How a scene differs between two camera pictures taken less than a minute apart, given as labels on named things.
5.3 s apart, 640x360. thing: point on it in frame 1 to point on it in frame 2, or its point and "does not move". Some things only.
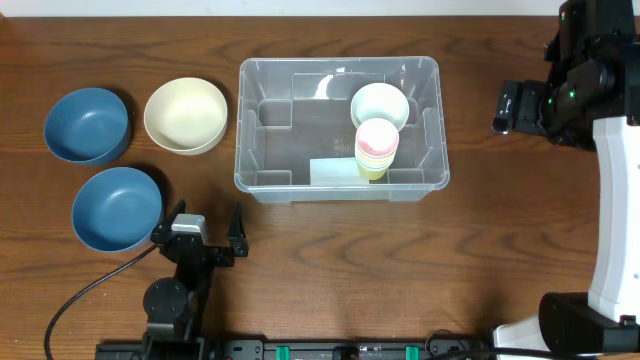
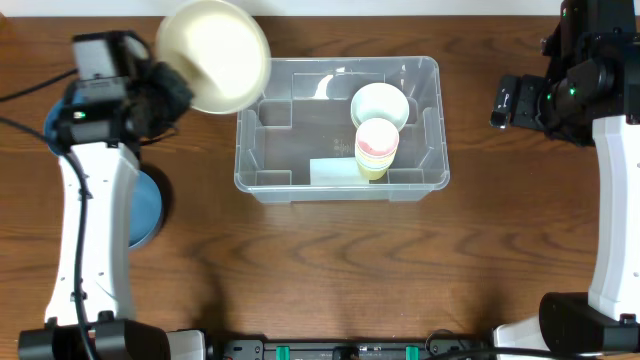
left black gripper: (198, 252) to (167, 93)
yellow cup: (373, 174) does not move
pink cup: (377, 137) does not move
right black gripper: (507, 106) does not move
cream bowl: (187, 116) to (223, 49)
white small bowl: (379, 100) does not move
